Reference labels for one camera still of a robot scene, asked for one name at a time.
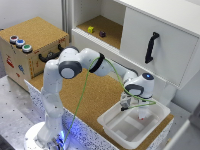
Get black door handle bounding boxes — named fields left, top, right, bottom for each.
left=144, top=31, right=161, bottom=65

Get black drawer handle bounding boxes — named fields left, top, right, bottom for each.
left=37, top=43, right=65, bottom=64

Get white cabinet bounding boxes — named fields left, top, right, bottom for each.
left=71, top=0, right=200, bottom=114

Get pink block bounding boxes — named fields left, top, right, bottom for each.
left=138, top=113, right=146, bottom=121

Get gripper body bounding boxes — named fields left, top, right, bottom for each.
left=127, top=97, right=150, bottom=114

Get green button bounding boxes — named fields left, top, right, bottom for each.
left=21, top=43, right=34, bottom=55

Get yellow block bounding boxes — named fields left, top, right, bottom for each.
left=87, top=26, right=95, bottom=34

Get white sliding door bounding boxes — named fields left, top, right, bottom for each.
left=119, top=6, right=200, bottom=90

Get blue button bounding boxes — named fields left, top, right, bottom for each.
left=15, top=38, right=26, bottom=49

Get red button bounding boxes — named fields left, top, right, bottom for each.
left=9, top=34, right=19, bottom=45

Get purple block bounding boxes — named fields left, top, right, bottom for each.
left=98, top=30, right=107, bottom=38

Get white plastic box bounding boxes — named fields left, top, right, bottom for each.
left=96, top=97, right=172, bottom=150

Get green cable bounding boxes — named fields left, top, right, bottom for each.
left=62, top=57, right=158, bottom=145

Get wooden drawer box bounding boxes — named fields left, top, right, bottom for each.
left=0, top=16, right=71, bottom=92

